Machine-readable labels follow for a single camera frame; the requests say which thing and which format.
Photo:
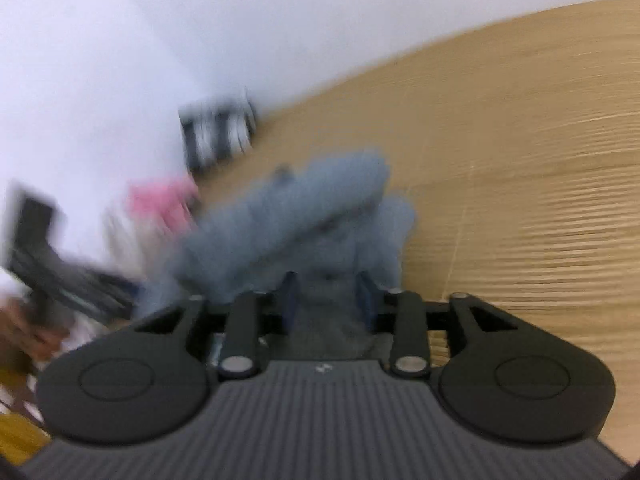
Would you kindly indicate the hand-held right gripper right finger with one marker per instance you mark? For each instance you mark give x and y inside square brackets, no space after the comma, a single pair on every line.
[368,305]

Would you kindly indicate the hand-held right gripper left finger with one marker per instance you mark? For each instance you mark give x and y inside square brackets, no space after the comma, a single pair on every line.
[290,305]

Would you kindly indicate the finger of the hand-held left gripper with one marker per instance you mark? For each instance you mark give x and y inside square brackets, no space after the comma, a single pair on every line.
[95,290]

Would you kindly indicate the grey-blue garment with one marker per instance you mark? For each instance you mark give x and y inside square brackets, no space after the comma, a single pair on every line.
[310,210]

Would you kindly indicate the person's left hand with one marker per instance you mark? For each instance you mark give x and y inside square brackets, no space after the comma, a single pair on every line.
[30,332]

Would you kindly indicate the white cloth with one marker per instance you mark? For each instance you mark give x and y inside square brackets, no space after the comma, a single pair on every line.
[132,245]

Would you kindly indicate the pink cloth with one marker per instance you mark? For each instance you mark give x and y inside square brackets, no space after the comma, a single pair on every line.
[162,200]

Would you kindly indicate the person's yellow clothing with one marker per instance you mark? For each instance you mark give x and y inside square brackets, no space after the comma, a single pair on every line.
[17,420]

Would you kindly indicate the black and white striped object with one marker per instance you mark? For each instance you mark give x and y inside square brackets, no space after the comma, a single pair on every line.
[217,127]

